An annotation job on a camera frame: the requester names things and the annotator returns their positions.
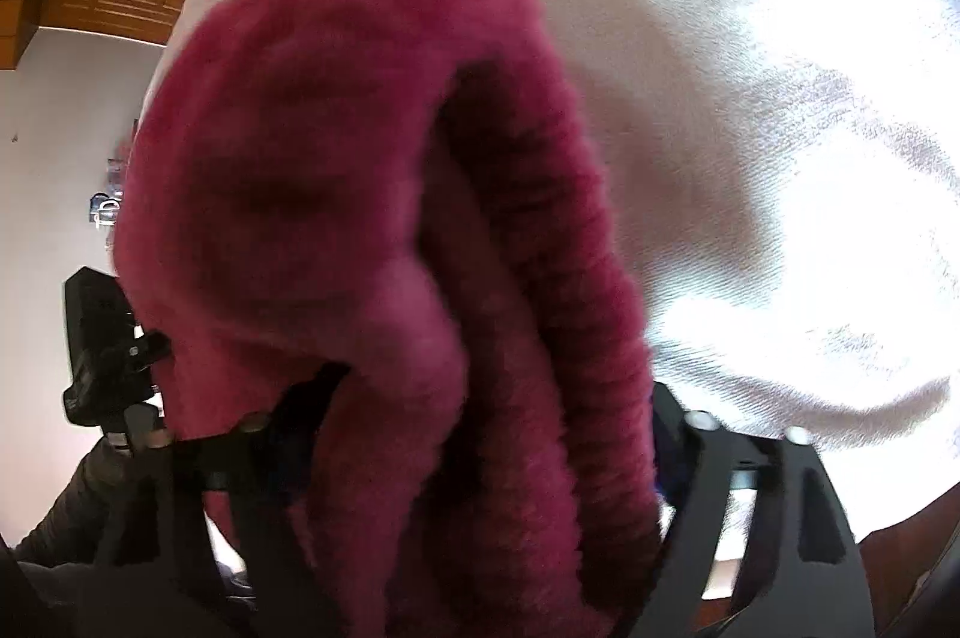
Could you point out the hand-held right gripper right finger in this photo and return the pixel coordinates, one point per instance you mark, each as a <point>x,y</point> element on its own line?
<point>671,458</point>

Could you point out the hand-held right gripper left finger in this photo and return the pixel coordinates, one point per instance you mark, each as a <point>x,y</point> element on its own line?
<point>225,454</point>

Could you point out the magenta fluffy towel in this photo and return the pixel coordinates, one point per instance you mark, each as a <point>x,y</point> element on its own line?
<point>360,248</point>

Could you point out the person's left forearm dark sleeve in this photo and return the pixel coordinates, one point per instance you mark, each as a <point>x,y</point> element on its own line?
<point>75,503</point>

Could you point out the white bed sheet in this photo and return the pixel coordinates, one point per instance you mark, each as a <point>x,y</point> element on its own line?
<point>750,120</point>

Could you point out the cluttered wall shelf items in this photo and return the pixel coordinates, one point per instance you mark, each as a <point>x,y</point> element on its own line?
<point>109,195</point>

